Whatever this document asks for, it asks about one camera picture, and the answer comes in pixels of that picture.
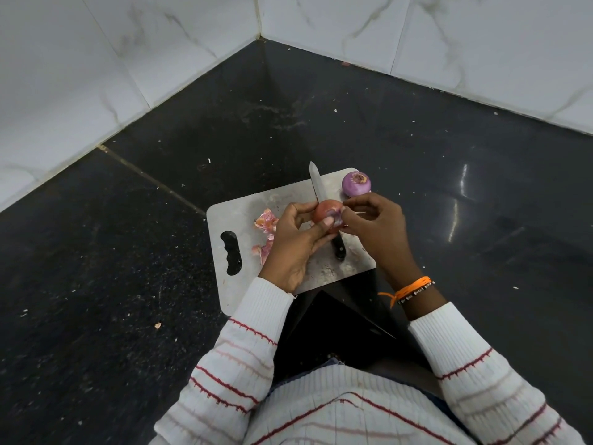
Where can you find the orange thread wristband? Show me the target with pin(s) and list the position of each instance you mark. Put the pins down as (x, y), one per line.
(410, 287)

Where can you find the white red striped sweater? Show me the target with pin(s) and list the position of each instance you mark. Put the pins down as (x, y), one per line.
(347, 398)

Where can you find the person's right hand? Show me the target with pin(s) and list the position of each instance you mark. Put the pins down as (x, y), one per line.
(382, 231)

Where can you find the steel cutting board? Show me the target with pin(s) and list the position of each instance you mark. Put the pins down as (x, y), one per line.
(236, 213)

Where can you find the person's left forearm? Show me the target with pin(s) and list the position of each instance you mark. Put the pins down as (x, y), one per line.
(236, 366)

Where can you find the onion peel piece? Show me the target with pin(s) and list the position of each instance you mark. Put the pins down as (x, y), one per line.
(263, 251)
(266, 221)

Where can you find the purple onion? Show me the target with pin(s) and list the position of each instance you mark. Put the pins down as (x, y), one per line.
(356, 184)
(326, 210)

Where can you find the person's left hand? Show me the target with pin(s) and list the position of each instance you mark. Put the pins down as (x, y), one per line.
(292, 250)

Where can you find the person's right forearm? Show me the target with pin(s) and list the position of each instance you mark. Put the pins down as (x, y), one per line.
(486, 375)

